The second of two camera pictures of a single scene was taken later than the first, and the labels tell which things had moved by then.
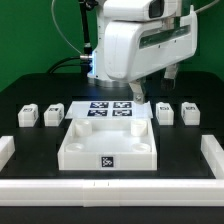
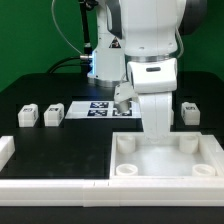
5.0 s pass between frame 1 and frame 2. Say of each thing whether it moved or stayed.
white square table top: moved
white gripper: moved
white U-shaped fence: stayed
